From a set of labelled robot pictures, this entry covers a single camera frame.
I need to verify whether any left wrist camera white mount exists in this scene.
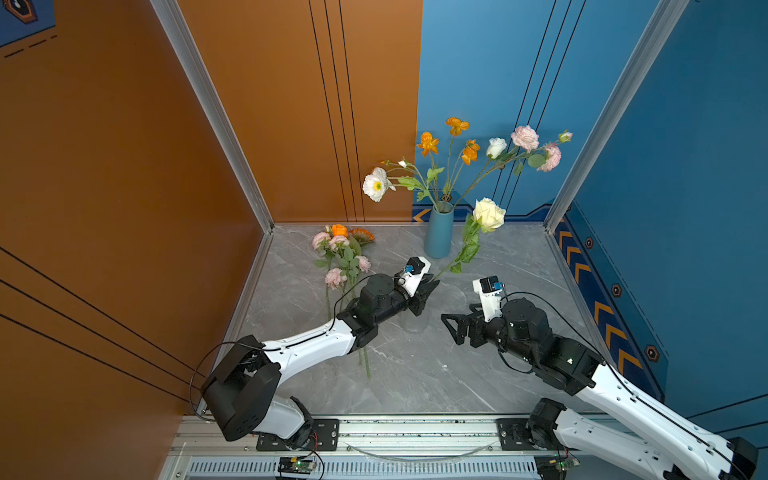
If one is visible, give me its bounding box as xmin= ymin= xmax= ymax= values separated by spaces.
xmin=395 ymin=256 xmax=433 ymax=298

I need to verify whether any aluminium corner post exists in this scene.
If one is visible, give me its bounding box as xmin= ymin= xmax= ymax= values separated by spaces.
xmin=150 ymin=0 xmax=274 ymax=234
xmin=543 ymin=0 xmax=689 ymax=234

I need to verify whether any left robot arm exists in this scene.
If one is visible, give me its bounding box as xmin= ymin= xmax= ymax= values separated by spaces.
xmin=200 ymin=271 xmax=439 ymax=448

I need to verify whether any cream flower stem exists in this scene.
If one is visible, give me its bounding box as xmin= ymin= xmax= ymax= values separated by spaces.
xmin=435 ymin=198 xmax=506 ymax=279

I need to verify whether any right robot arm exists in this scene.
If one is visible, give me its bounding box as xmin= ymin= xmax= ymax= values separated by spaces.
xmin=441 ymin=298 xmax=759 ymax=479

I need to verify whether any orange gerbera flower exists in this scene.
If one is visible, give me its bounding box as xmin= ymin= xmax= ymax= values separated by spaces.
xmin=327 ymin=224 xmax=375 ymax=246

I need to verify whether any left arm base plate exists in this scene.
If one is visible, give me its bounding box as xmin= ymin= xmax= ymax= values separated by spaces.
xmin=256 ymin=418 xmax=340 ymax=452

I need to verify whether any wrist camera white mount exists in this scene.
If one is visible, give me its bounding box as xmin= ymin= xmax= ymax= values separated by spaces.
xmin=472 ymin=276 xmax=504 ymax=323
xmin=395 ymin=256 xmax=433 ymax=298

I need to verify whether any teal cylindrical vase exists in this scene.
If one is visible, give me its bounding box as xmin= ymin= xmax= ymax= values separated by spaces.
xmin=424 ymin=201 xmax=454 ymax=259

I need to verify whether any aluminium front rail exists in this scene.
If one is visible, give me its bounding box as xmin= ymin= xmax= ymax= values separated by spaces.
xmin=159 ymin=414 xmax=643 ymax=479

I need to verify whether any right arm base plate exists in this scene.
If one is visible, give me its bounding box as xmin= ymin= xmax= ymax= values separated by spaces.
xmin=495 ymin=418 xmax=565 ymax=451

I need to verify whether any left aluminium corner post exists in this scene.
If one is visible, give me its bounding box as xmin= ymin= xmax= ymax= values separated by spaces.
xmin=150 ymin=0 xmax=274 ymax=234

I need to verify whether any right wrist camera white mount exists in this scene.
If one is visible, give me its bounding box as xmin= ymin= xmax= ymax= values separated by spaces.
xmin=472 ymin=276 xmax=504 ymax=323

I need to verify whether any pink rose flower stem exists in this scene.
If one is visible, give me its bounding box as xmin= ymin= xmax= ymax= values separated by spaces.
xmin=459 ymin=125 xmax=574 ymax=201

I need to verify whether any right circuit board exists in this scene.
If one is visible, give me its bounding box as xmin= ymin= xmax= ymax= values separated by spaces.
xmin=534 ymin=457 xmax=581 ymax=480

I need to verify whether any left green circuit board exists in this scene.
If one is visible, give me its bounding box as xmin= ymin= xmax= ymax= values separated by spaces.
xmin=276 ymin=457 xmax=320 ymax=479

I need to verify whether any pink carnation flower bunch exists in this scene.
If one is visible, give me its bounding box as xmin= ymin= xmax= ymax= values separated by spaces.
xmin=310 ymin=230 xmax=374 ymax=380

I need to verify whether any clear glass cylinder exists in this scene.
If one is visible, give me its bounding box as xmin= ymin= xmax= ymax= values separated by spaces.
xmin=399 ymin=296 xmax=429 ymax=334

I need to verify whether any right aluminium corner post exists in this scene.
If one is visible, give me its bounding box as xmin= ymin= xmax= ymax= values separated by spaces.
xmin=543 ymin=0 xmax=689 ymax=234

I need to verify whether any orange poppy flower stem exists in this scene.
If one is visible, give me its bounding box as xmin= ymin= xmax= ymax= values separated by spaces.
xmin=409 ymin=117 xmax=480 ymax=205

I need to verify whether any white rose flower stem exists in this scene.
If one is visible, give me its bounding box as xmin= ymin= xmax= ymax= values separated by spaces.
xmin=463 ymin=138 xmax=511 ymax=197

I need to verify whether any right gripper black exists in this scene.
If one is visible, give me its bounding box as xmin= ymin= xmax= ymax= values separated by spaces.
xmin=440 ymin=302 xmax=538 ymax=366

